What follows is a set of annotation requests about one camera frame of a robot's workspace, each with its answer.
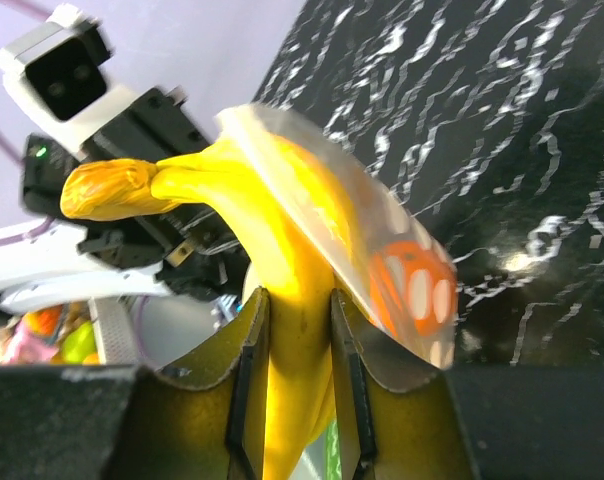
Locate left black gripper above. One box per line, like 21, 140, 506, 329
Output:
82, 88, 247, 300

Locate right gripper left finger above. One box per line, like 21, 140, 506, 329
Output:
102, 288, 270, 479

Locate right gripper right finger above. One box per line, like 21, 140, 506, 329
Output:
331, 290, 480, 479

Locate yellow fake bananas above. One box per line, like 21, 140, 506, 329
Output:
60, 137, 335, 479

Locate fake orange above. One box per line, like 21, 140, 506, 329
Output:
370, 240, 457, 342

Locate clear polka dot zip bag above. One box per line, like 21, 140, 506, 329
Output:
218, 103, 457, 369

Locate green fake cucumber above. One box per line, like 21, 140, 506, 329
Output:
325, 420, 342, 480

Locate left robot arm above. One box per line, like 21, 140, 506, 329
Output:
0, 84, 249, 313

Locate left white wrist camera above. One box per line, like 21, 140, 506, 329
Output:
0, 3, 137, 158

